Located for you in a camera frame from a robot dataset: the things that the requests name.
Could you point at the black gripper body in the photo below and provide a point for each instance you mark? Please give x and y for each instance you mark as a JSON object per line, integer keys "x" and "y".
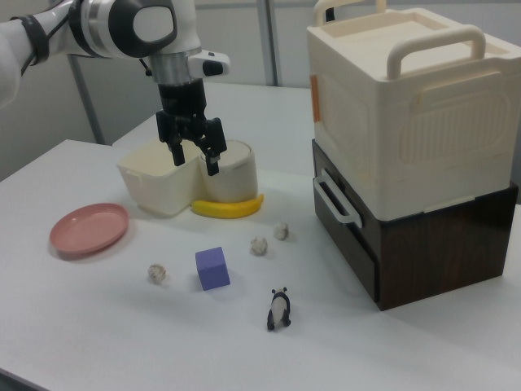
{"x": 182, "y": 105}

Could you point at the cream rectangular bin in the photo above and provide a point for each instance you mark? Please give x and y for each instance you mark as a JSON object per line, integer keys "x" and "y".
{"x": 158, "y": 179}

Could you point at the yellow banana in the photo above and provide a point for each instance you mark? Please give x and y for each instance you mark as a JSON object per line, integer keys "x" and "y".
{"x": 228, "y": 207}

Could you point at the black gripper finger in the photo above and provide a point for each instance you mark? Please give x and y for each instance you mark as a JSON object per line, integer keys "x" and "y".
{"x": 215, "y": 143}
{"x": 174, "y": 142}

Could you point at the crumpled paper ball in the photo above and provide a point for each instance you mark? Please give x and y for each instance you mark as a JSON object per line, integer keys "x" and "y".
{"x": 259, "y": 245}
{"x": 281, "y": 231}
{"x": 158, "y": 273}

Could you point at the cream cylindrical container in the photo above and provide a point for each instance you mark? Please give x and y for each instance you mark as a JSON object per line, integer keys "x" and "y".
{"x": 236, "y": 175}

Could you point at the small panda figurine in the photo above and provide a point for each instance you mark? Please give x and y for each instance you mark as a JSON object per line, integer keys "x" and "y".
{"x": 279, "y": 310}

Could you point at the dark wooden drawer cabinet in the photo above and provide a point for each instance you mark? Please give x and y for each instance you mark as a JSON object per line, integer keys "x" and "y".
{"x": 427, "y": 256}

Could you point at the grey metal frame post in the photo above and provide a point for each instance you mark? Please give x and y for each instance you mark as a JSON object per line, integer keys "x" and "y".
{"x": 87, "y": 97}

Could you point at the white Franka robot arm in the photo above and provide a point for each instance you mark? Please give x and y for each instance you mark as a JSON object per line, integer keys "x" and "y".
{"x": 106, "y": 28}

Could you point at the pink plate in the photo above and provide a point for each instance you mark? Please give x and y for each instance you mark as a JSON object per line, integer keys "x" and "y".
{"x": 88, "y": 229}

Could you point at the purple cube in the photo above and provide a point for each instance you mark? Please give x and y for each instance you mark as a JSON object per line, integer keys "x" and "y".
{"x": 212, "y": 269}

